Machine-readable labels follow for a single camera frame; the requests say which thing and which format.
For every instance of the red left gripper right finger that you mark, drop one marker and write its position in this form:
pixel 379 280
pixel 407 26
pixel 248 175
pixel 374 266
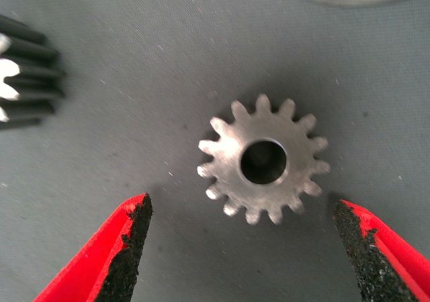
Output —
pixel 386 265

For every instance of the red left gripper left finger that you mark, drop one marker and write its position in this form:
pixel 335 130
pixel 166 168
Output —
pixel 100 265

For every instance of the steel planetary gear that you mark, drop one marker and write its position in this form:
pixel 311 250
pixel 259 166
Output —
pixel 30 70
pixel 228 154

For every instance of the dark grey table cloth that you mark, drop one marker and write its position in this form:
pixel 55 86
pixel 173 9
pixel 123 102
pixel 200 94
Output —
pixel 151 63

